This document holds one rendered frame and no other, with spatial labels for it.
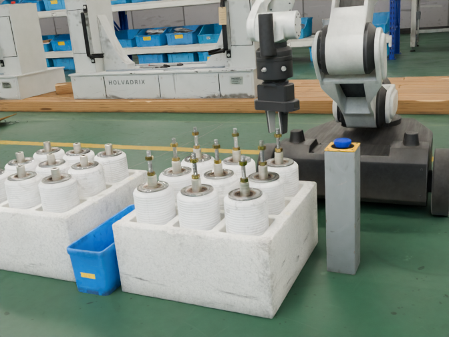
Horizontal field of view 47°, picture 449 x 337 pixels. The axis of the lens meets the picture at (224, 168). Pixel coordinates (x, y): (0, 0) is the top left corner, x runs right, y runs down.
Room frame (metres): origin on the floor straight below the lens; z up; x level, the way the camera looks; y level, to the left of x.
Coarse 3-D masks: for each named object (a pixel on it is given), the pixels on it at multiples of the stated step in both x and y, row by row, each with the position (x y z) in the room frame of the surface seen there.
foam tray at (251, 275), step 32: (128, 224) 1.12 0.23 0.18; (224, 224) 1.07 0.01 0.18; (288, 224) 1.08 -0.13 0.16; (128, 256) 1.11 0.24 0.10; (160, 256) 1.07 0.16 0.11; (192, 256) 1.03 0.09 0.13; (224, 256) 1.00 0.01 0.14; (256, 256) 0.97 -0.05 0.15; (288, 256) 1.07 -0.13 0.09; (128, 288) 1.11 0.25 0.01; (160, 288) 1.07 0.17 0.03; (192, 288) 1.04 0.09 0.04; (224, 288) 1.00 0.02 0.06; (256, 288) 0.97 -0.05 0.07; (288, 288) 1.06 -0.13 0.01
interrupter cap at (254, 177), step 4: (268, 172) 1.20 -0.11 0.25; (272, 172) 1.19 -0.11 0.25; (248, 176) 1.17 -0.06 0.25; (252, 176) 1.17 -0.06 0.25; (256, 176) 1.18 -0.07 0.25; (268, 176) 1.17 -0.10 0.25; (272, 176) 1.16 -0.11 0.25; (276, 176) 1.16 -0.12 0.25; (252, 180) 1.14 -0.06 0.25; (256, 180) 1.14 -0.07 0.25; (260, 180) 1.14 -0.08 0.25; (264, 180) 1.14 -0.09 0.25; (268, 180) 1.14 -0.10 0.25; (272, 180) 1.13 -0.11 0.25; (276, 180) 1.14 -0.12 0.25
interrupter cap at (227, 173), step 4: (224, 168) 1.25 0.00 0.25; (208, 172) 1.24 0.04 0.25; (212, 172) 1.23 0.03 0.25; (224, 172) 1.23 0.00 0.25; (228, 172) 1.22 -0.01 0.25; (232, 172) 1.22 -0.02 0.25; (204, 176) 1.20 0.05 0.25; (208, 176) 1.20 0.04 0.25; (212, 176) 1.20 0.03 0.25; (216, 176) 1.21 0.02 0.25; (220, 176) 1.20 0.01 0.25; (224, 176) 1.19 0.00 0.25; (228, 176) 1.19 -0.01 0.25
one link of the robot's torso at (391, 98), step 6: (384, 84) 1.85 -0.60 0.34; (390, 84) 1.84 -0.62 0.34; (390, 90) 1.72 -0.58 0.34; (396, 90) 1.81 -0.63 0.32; (390, 96) 1.70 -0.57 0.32; (396, 96) 1.80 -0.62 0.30; (390, 102) 1.69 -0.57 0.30; (396, 102) 1.80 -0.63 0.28; (336, 108) 1.74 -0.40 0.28; (390, 108) 1.68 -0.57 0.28; (396, 108) 1.81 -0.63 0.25; (336, 114) 1.74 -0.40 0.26; (390, 114) 1.69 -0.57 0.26; (336, 120) 1.76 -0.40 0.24; (390, 120) 1.72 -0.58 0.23
